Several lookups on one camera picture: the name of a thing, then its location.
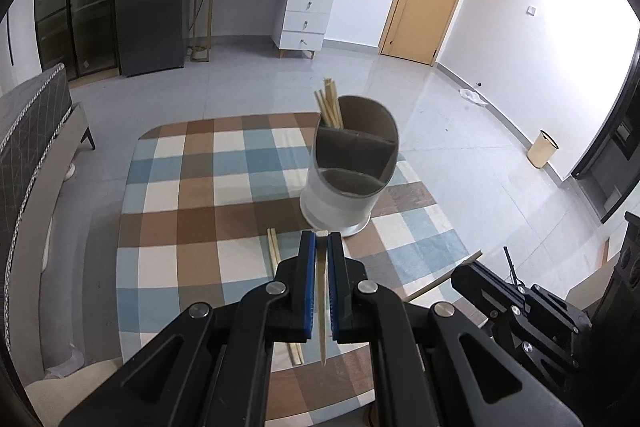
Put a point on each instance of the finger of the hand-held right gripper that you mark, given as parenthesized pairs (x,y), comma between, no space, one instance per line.
(500,292)
(540,342)

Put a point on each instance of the white brown-lined utensil holder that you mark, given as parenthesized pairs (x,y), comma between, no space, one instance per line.
(335,202)

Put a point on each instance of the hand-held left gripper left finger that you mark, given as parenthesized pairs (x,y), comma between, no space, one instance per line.
(310,287)

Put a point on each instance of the beige cushion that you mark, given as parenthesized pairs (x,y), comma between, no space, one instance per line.
(90,387)

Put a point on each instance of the cream waste bin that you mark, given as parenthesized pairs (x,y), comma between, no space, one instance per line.
(542,152)

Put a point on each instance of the white plastic bag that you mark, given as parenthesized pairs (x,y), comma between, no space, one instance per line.
(65,362)

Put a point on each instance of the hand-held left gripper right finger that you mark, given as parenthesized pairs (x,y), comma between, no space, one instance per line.
(334,292)

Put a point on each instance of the grey quilted bed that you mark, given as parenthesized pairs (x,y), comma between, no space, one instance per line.
(30,132)

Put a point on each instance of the chopsticks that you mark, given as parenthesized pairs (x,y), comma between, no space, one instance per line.
(330,104)

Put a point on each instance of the white packet on floor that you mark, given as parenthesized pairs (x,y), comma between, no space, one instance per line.
(472,98)

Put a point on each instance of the cardboard box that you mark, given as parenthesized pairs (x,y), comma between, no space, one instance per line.
(592,282)

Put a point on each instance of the dark television cabinet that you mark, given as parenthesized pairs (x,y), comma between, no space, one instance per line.
(615,147)

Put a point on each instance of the checked blue brown tablecloth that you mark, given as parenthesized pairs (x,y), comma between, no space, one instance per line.
(200,227)

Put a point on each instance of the white vanity desk gold legs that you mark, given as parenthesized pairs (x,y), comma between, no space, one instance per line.
(302,14)

